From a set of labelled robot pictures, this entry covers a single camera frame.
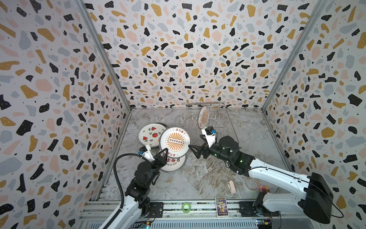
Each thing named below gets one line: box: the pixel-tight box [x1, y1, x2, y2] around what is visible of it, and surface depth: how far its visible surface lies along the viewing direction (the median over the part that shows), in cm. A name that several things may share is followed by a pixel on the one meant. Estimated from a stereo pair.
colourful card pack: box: [214, 197, 230, 218], surface depth 75 cm
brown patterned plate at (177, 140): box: [159, 126, 192, 158], surface depth 81 cm
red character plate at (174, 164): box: [160, 154, 187, 172], surface depth 90 cm
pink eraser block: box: [229, 180, 237, 195], surface depth 81 cm
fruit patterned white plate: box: [138, 123, 167, 148], surface depth 103 cm
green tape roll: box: [181, 201, 192, 215], surface depth 77 cm
